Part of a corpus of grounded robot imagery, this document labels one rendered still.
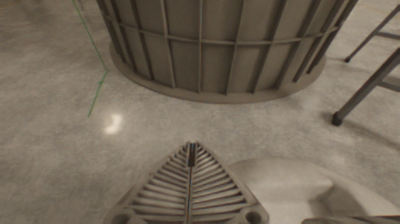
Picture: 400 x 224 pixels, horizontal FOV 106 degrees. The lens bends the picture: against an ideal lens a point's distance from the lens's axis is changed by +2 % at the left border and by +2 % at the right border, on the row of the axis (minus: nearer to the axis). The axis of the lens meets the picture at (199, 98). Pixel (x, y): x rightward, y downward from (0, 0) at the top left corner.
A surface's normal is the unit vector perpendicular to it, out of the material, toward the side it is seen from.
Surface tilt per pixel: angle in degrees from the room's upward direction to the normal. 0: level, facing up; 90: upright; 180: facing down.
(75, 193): 0
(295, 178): 0
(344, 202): 73
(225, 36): 90
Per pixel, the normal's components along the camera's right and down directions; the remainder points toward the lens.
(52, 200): 0.02, -0.71
